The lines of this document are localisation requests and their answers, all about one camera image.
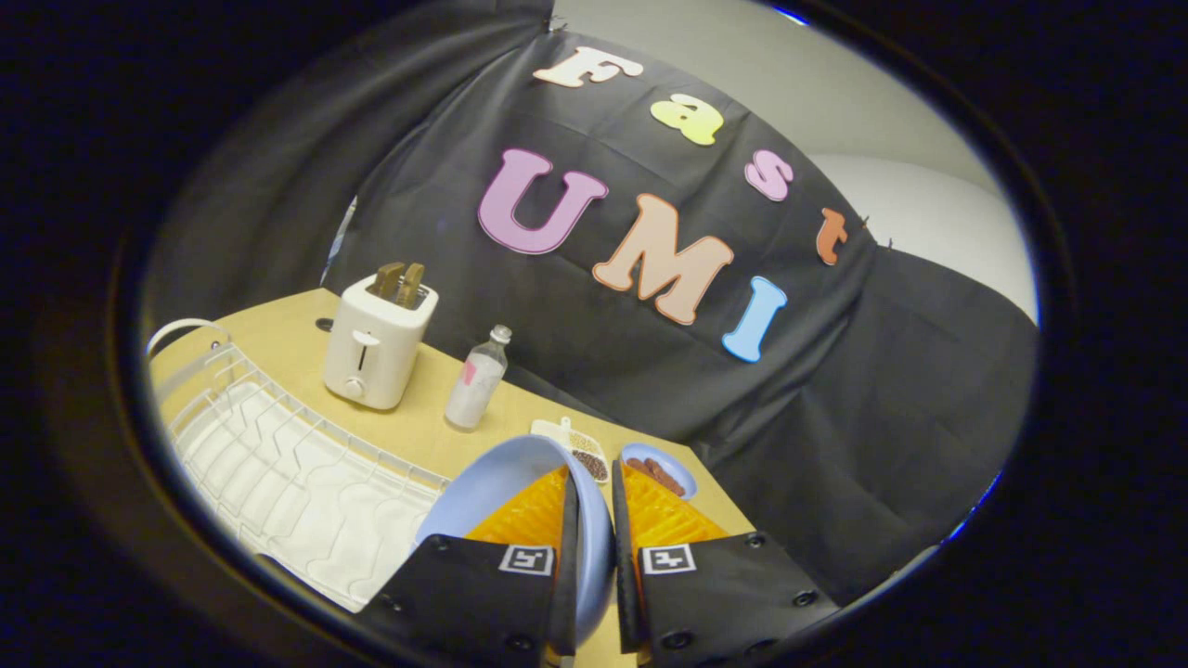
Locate white wire dish rack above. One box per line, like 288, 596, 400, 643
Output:
146, 318, 453, 613

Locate black backdrop cloth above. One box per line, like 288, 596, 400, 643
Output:
144, 0, 1040, 609

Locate small blue bowl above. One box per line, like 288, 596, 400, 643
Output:
619, 443, 698, 500

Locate white toaster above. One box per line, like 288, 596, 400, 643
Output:
322, 274, 439, 411

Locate brown food pieces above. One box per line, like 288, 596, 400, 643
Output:
626, 456, 687, 497

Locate clear bottle pink label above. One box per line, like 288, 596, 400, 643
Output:
445, 325, 513, 432

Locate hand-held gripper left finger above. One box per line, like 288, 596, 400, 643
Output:
355, 464, 583, 668

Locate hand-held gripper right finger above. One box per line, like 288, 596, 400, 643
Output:
610, 457, 842, 668

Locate small white divided dish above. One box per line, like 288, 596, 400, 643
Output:
530, 417, 611, 484

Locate light blue plate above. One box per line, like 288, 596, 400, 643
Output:
413, 433, 619, 650

